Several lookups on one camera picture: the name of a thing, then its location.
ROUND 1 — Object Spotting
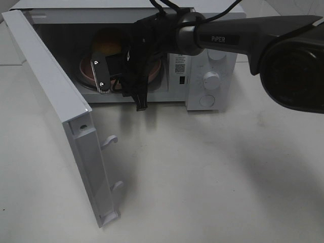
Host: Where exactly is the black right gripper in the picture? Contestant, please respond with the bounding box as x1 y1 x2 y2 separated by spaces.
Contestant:
106 14 179 111

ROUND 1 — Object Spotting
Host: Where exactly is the pink round plate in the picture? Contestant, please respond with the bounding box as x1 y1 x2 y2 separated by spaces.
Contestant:
79 55 163 87

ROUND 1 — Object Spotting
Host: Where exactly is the round white door button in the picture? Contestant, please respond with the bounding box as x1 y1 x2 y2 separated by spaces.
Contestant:
199 95 215 107

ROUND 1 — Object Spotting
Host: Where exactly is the burger with lettuce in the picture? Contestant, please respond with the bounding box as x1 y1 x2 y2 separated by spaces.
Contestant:
91 28 124 56

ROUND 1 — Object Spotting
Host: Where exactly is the white microwave knob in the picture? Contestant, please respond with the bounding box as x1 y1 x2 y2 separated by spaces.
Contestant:
203 71 221 90
207 49 226 61

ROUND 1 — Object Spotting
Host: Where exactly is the white microwave door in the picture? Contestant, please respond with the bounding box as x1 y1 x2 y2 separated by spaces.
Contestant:
2 10 123 228

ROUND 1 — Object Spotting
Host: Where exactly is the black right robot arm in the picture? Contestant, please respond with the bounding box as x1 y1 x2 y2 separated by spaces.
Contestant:
105 12 323 113

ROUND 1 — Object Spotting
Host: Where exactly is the white warning label sticker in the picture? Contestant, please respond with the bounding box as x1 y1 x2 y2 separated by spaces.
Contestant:
174 54 187 74

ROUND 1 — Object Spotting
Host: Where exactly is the glass microwave turntable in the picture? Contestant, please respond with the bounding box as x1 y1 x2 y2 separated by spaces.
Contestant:
74 64 168 93

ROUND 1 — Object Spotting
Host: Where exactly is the white microwave oven body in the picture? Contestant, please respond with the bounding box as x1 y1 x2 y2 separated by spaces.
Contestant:
3 1 236 110

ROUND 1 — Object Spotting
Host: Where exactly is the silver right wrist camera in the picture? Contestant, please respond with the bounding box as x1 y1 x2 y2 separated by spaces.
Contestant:
91 52 111 94

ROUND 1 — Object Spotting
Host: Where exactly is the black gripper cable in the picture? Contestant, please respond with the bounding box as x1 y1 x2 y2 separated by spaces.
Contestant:
111 0 324 93

